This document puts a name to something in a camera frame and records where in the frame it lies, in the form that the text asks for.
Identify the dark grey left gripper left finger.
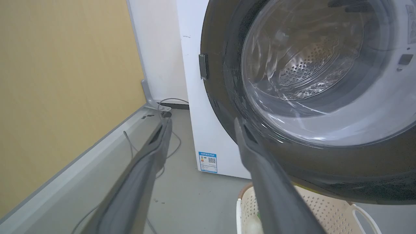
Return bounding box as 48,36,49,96
81,117,173,234

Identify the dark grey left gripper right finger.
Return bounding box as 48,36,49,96
234,117,327,234

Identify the round dark washing machine door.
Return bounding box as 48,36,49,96
199,0,416,204

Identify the white washing machine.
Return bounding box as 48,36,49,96
176,0,416,180

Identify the cream perforated laundry basket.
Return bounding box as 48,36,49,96
236,183,383,234

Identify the blue energy label sticker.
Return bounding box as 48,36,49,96
198,151,218,174

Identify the thin grey cable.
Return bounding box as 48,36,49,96
71,98,189,234

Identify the grey metal baseboard rail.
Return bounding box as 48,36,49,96
0,80,172,234

